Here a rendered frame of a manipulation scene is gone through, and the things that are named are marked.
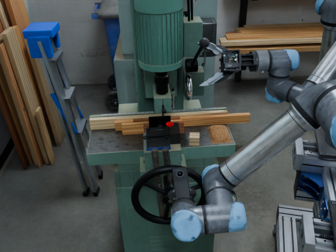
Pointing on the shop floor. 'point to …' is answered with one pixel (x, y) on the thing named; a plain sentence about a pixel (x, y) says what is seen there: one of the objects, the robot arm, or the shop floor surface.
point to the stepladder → (62, 95)
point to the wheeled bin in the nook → (104, 9)
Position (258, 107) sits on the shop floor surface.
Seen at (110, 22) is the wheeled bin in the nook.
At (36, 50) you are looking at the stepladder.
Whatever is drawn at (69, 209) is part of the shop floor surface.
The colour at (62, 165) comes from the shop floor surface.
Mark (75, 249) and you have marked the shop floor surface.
